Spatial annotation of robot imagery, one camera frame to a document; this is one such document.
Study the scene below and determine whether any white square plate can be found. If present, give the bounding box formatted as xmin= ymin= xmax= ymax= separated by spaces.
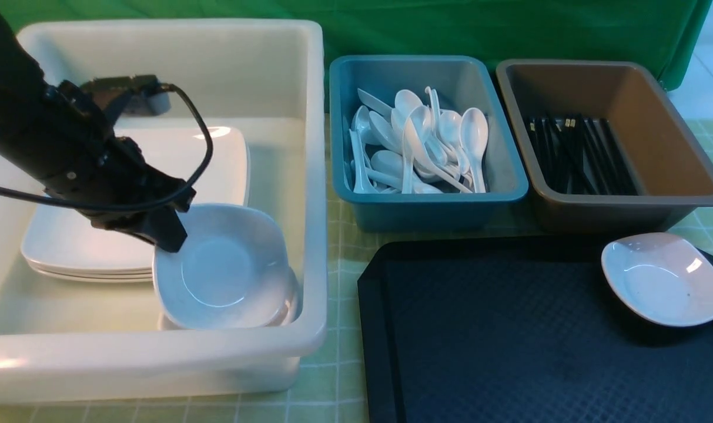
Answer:
xmin=26 ymin=260 xmax=153 ymax=283
xmin=20 ymin=247 xmax=153 ymax=275

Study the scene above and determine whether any white spoon centre in bin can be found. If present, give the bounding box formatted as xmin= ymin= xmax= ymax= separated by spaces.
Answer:
xmin=403 ymin=105 xmax=472 ymax=193

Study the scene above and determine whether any green checkered tablecloth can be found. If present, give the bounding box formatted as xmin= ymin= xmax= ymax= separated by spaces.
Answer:
xmin=0 ymin=117 xmax=713 ymax=423

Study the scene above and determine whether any lower white square plate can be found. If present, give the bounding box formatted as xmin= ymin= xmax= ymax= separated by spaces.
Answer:
xmin=26 ymin=260 xmax=153 ymax=283

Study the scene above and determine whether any black chopsticks bundle in bin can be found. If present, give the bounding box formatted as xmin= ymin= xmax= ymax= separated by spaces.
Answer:
xmin=524 ymin=113 xmax=639 ymax=196

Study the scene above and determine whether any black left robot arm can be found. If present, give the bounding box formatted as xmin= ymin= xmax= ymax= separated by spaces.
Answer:
xmin=0 ymin=12 xmax=213 ymax=253

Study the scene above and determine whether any top white square plate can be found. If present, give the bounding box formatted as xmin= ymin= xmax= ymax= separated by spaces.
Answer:
xmin=20 ymin=247 xmax=153 ymax=275

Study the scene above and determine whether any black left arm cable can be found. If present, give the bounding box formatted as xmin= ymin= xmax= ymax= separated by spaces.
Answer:
xmin=0 ymin=82 xmax=214 ymax=213

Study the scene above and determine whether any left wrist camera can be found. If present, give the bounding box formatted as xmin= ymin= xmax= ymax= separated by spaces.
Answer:
xmin=80 ymin=75 xmax=171 ymax=118

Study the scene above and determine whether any white rectangular rice plate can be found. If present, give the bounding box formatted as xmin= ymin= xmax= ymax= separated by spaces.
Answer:
xmin=21 ymin=126 xmax=249 ymax=270

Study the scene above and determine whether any brown plastic bin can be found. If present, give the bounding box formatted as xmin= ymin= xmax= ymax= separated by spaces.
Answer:
xmin=496 ymin=59 xmax=713 ymax=234

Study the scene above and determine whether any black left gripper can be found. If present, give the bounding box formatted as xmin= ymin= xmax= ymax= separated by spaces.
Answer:
xmin=44 ymin=82 xmax=195 ymax=253

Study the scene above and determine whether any green backdrop cloth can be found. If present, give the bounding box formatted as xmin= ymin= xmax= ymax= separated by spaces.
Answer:
xmin=0 ymin=1 xmax=711 ymax=89

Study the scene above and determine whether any white bowl tray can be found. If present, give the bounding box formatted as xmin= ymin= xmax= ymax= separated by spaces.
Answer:
xmin=601 ymin=232 xmax=713 ymax=328
xmin=152 ymin=203 xmax=290 ymax=330

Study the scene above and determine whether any large white plastic tub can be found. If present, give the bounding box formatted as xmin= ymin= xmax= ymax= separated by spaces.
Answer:
xmin=0 ymin=19 xmax=327 ymax=402

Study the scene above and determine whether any black serving tray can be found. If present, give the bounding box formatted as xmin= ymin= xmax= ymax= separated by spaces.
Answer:
xmin=357 ymin=236 xmax=713 ymax=422

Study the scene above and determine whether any teal plastic bin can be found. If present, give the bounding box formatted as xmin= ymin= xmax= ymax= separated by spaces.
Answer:
xmin=329 ymin=55 xmax=529 ymax=233

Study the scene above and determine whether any white spoon rightmost in bin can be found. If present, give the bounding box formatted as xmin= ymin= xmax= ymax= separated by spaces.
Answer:
xmin=460 ymin=108 xmax=490 ymax=193

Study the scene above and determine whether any white spoon in bin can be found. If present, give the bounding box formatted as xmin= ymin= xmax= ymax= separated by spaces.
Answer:
xmin=460 ymin=108 xmax=490 ymax=193
xmin=403 ymin=105 xmax=472 ymax=193
xmin=349 ymin=130 xmax=377 ymax=194

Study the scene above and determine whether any white spoon left in bin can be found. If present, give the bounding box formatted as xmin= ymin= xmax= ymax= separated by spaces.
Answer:
xmin=349 ymin=130 xmax=377 ymax=194

